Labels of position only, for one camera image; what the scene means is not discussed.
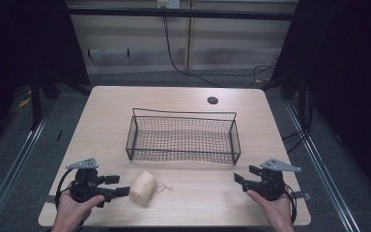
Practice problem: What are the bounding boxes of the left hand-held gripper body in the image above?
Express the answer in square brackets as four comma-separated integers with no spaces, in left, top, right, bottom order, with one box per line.
[65,157,117,209]

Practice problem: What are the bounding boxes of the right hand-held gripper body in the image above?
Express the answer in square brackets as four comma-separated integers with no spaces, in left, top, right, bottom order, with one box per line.
[243,158,302,202]

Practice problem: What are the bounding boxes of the beige twine roll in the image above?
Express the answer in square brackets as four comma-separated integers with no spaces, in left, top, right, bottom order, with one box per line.
[128,170,158,208]

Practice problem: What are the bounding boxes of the black wire mesh basket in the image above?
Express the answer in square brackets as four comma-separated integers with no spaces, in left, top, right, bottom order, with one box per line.
[125,107,243,166]

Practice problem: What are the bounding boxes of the person's left hand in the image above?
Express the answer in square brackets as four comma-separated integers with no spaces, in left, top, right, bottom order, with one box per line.
[50,183,106,232]

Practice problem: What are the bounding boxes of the person's right hand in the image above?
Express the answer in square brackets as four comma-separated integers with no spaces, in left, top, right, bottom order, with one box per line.
[245,188,296,232]

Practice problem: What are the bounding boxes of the grey tape tab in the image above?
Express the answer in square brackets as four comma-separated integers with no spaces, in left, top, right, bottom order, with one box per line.
[291,190,313,201]
[40,194,58,205]

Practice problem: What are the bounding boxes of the black metal stand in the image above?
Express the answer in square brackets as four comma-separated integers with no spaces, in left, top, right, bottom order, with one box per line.
[29,69,43,131]

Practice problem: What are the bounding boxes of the yellow floor tape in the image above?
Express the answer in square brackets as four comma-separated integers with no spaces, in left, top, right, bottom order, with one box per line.
[17,90,33,109]

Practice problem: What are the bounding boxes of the dark curtain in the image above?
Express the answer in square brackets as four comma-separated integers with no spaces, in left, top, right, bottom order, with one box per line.
[270,0,371,194]
[0,0,91,159]

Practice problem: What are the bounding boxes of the black horizontal metal bar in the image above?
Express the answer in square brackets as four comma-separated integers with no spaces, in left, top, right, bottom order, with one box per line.
[67,7,297,22]

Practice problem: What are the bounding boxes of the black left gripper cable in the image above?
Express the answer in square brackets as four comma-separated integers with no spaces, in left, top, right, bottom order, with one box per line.
[54,168,77,209]

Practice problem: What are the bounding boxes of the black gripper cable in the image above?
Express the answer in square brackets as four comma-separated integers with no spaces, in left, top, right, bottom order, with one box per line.
[282,183,299,225]
[54,168,77,209]

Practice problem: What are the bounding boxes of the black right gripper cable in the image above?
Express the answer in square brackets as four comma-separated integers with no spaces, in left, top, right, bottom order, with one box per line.
[282,183,299,225]

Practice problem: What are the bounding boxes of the black floor cables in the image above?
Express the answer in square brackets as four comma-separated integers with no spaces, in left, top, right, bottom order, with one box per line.
[281,86,315,155]

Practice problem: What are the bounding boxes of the grey metal floor rail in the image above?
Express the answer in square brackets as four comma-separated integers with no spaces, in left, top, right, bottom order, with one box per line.
[283,100,363,232]
[0,107,53,232]

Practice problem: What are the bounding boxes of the black hanging wall cable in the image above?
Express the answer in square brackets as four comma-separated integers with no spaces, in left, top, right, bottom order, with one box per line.
[161,15,277,89]

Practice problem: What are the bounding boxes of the white wall power outlet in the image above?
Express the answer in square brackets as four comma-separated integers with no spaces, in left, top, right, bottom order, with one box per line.
[157,0,182,10]

